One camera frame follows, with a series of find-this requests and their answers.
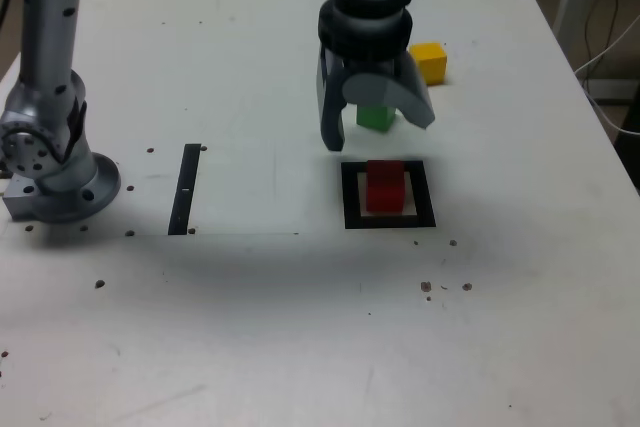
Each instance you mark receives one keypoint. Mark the red cube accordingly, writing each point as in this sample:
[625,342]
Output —
[384,192]

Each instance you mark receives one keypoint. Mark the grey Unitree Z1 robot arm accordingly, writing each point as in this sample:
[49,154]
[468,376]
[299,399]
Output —
[50,22]

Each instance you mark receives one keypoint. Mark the black tape square outline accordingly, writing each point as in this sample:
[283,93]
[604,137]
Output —
[350,197]

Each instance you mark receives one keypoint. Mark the green cube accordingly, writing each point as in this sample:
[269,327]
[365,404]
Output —
[372,118]

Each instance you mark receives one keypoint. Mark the black tape strip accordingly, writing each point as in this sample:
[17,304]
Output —
[182,209]

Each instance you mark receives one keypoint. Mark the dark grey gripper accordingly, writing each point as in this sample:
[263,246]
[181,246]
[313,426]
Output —
[370,66]

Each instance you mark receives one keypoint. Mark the yellow cube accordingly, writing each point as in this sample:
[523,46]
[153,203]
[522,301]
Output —
[432,67]

